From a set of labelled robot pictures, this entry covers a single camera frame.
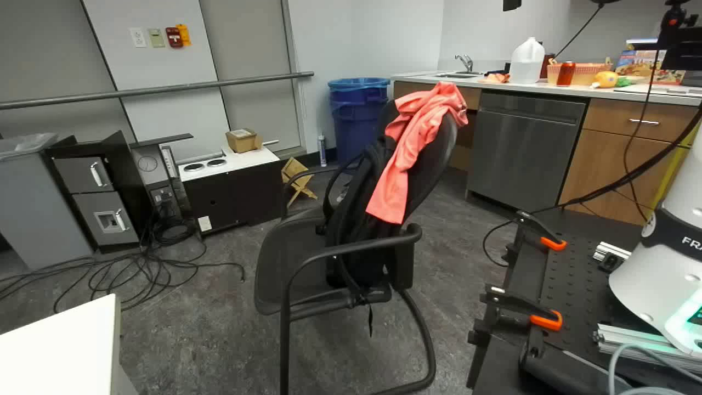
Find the aluminium extrusion bar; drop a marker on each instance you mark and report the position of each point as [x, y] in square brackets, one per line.
[638, 341]

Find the red bottle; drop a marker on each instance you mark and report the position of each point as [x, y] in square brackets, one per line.
[568, 72]

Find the black mesh office chair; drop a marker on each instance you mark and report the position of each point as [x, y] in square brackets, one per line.
[293, 254]

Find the wooden counter cabinet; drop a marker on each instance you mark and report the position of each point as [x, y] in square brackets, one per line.
[621, 155]

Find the black perforated mounting board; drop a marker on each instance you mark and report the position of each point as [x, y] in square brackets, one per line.
[578, 293]

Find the red fire alarm pull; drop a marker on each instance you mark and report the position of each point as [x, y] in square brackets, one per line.
[177, 36]

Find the coral pink sweatshirt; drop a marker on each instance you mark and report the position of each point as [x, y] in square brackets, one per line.
[410, 145]

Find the black file cabinet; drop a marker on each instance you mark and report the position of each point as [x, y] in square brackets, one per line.
[91, 197]

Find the blue recycling bin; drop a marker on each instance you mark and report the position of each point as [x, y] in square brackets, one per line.
[354, 117]

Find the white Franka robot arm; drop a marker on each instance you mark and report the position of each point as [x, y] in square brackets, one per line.
[660, 277]

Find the grey metal cabinet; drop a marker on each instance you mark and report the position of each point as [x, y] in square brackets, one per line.
[36, 212]

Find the low black cabinet white top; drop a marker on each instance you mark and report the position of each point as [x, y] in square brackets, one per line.
[233, 190]

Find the stainless steel dishwasher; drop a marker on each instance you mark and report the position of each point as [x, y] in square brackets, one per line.
[523, 150]

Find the grey wall rail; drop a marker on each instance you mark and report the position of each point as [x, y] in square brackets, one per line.
[146, 91]

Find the white light switch plate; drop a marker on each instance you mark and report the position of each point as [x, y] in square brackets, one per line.
[138, 37]

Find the pale green wall plate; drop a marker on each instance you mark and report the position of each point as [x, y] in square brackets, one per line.
[156, 37]

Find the chrome sink faucet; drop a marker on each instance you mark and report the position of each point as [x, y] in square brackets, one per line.
[466, 61]

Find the white table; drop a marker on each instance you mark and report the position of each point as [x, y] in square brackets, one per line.
[58, 352]

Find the white plastic jug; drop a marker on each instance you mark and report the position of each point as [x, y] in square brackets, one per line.
[527, 61]

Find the black camera on mount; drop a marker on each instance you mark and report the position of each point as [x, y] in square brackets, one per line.
[682, 39]

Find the small cardboard box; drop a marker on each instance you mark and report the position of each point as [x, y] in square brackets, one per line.
[243, 139]

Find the small white metal block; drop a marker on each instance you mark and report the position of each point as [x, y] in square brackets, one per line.
[610, 254]

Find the small wooden folding stand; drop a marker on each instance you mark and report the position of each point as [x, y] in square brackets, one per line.
[297, 179]

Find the yellow toy fruit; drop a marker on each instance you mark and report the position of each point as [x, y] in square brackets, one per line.
[607, 79]

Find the orange box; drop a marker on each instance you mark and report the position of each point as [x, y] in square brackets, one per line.
[590, 72]

